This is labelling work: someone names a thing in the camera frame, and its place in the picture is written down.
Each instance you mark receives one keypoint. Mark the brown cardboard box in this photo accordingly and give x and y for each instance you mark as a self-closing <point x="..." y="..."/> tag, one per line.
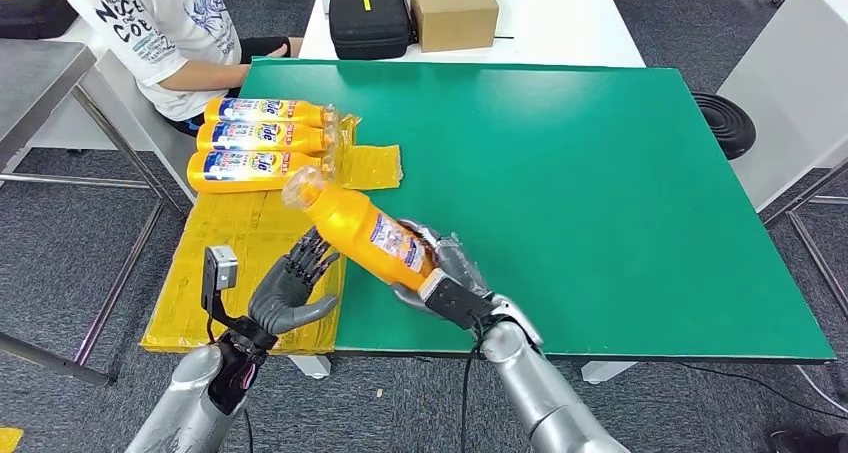
<point x="454" y="10"/>

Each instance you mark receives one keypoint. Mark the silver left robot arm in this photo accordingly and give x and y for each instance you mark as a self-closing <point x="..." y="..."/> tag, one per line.
<point x="192" y="397"/>

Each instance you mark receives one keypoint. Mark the black carrying case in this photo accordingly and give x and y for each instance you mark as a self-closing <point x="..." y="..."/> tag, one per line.
<point x="33" y="6"/>
<point x="370" y="23"/>

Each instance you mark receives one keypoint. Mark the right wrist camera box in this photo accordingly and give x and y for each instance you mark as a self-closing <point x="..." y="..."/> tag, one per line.
<point x="454" y="301"/>

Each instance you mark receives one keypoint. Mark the black floor object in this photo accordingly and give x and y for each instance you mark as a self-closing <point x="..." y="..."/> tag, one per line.
<point x="808" y="442"/>

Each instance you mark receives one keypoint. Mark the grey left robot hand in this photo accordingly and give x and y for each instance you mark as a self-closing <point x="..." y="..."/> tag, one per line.
<point x="288" y="294"/>

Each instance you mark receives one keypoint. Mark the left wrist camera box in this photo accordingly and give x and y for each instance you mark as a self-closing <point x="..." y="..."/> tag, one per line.
<point x="218" y="274"/>

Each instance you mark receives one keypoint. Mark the white bench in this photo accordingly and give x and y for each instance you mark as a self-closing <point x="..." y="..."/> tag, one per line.
<point x="132" y="125"/>

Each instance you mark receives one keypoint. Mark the person's left hand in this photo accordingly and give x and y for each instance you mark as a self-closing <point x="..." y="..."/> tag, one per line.
<point x="291" y="47"/>

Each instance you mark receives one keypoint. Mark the white table foot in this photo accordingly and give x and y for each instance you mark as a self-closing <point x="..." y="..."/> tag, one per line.
<point x="609" y="372"/>
<point x="310" y="369"/>

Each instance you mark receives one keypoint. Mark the person's right forearm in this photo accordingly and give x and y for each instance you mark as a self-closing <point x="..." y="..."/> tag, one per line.
<point x="205" y="76"/>

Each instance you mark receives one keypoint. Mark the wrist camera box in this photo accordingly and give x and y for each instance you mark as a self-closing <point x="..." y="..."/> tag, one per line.
<point x="218" y="274"/>
<point x="454" y="301"/>

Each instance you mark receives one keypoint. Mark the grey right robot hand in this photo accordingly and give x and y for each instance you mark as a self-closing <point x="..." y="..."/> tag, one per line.
<point x="457" y="261"/>

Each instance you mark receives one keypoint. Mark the white table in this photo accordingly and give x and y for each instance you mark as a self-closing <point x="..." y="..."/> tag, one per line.
<point x="788" y="86"/>
<point x="563" y="26"/>

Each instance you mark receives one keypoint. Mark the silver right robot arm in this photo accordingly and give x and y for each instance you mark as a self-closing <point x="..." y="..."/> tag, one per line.
<point x="543" y="390"/>

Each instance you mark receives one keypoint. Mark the steel table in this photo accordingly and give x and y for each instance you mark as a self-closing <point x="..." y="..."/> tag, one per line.
<point x="33" y="86"/>

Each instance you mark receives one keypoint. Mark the green table board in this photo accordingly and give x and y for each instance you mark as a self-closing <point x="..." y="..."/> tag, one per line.
<point x="596" y="172"/>

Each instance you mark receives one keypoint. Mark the orange detergent bottle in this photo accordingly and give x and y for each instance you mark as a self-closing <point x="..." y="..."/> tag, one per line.
<point x="265" y="137"/>
<point x="358" y="228"/>
<point x="252" y="170"/>
<point x="265" y="110"/>

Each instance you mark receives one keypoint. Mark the yellow plastic sheet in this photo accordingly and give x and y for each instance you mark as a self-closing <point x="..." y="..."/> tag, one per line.
<point x="225" y="251"/>

